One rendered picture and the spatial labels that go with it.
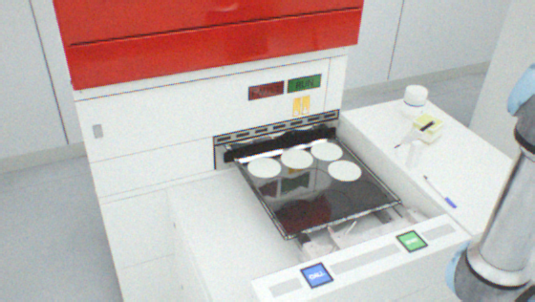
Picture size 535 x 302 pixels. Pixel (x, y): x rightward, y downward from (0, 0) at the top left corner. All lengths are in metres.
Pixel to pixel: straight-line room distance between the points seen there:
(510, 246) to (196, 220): 0.83
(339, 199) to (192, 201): 0.44
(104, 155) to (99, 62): 0.30
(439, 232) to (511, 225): 0.39
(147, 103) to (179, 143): 0.17
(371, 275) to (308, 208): 0.31
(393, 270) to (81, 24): 0.89
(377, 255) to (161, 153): 0.68
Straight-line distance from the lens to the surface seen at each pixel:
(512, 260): 0.92
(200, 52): 1.22
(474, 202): 1.34
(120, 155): 1.37
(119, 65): 1.19
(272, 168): 1.41
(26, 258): 2.58
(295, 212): 1.27
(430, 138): 1.48
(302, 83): 1.46
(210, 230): 1.33
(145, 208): 1.51
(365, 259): 1.11
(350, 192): 1.36
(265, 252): 1.27
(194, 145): 1.42
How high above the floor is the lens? 1.77
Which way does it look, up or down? 37 degrees down
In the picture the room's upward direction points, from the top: 2 degrees clockwise
